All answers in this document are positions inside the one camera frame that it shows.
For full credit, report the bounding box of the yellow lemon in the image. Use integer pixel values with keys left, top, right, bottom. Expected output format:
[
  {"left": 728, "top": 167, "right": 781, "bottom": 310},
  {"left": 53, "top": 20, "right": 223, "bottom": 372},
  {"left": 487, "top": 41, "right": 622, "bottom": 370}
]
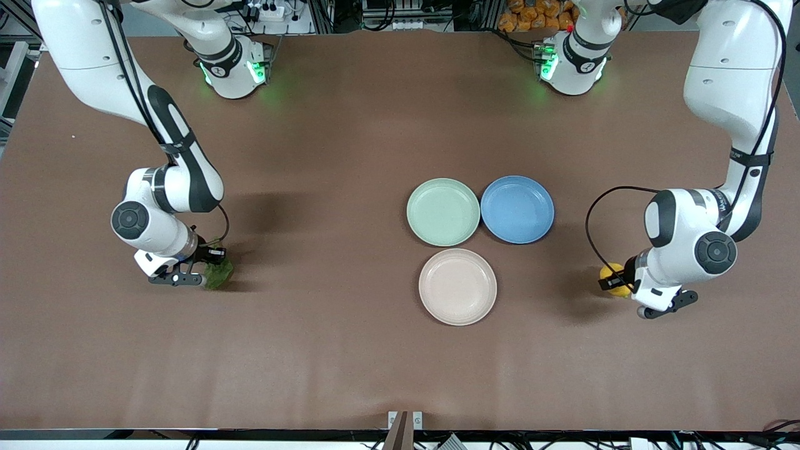
[{"left": 600, "top": 262, "right": 633, "bottom": 298}]

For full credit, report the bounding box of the green lettuce leaf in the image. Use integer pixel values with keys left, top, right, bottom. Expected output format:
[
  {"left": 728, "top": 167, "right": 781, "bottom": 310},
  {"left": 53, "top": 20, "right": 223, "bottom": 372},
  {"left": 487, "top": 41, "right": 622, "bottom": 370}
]
[{"left": 203, "top": 236, "right": 236, "bottom": 290}]

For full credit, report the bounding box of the blue plate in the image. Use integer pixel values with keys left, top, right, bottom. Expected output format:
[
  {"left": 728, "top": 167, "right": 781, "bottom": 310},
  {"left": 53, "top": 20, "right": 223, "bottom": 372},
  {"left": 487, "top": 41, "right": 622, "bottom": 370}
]
[{"left": 480, "top": 175, "right": 555, "bottom": 244}]

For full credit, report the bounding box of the beige plate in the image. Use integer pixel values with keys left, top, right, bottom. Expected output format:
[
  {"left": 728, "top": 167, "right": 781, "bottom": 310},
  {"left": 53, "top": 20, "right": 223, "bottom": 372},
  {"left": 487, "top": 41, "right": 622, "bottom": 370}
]
[{"left": 418, "top": 248, "right": 498, "bottom": 326}]

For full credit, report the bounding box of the light green plate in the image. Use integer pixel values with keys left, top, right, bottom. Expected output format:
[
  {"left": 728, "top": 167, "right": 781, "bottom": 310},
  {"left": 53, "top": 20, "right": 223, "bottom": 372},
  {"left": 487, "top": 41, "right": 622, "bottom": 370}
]
[{"left": 406, "top": 178, "right": 481, "bottom": 248}]

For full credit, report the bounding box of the white power strip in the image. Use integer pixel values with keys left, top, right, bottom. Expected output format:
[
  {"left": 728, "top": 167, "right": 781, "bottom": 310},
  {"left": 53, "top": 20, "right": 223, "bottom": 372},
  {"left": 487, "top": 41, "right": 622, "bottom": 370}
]
[{"left": 246, "top": 2, "right": 286, "bottom": 23}]

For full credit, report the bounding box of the bag of orange snacks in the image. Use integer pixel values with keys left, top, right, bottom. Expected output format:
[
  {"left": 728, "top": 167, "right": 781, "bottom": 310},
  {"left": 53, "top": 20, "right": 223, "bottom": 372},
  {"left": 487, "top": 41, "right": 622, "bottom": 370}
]
[{"left": 497, "top": 0, "right": 579, "bottom": 33}]

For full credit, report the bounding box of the grey equipment rack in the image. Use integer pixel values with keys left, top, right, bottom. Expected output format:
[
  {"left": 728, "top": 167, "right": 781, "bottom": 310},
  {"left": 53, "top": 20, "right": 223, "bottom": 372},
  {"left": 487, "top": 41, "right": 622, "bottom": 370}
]
[{"left": 361, "top": 0, "right": 456, "bottom": 33}]

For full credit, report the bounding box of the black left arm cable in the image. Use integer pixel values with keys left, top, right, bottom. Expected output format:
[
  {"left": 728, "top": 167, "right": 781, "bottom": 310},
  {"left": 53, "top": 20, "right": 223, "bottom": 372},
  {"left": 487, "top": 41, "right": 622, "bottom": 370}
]
[{"left": 585, "top": 0, "right": 788, "bottom": 292}]

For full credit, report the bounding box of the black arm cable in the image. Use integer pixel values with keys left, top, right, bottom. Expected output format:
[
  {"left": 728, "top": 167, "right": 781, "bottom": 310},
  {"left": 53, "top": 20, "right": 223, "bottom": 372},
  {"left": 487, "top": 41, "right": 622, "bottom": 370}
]
[
  {"left": 585, "top": 0, "right": 788, "bottom": 292},
  {"left": 97, "top": 0, "right": 231, "bottom": 248}
]

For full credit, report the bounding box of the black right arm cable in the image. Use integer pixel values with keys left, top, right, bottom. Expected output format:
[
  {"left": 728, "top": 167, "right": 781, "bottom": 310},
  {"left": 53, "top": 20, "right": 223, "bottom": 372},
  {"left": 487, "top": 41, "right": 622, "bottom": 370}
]
[{"left": 97, "top": 0, "right": 231, "bottom": 248}]

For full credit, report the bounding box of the metal bracket with brown post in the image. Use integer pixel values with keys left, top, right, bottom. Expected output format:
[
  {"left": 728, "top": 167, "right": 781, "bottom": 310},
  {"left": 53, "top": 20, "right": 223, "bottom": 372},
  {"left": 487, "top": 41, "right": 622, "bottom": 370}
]
[{"left": 382, "top": 411, "right": 423, "bottom": 450}]

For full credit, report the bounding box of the aluminium frame profile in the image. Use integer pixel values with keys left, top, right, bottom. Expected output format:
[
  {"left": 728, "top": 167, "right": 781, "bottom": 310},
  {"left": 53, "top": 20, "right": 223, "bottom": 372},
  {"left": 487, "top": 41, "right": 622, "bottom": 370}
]
[{"left": 0, "top": 0, "right": 48, "bottom": 69}]

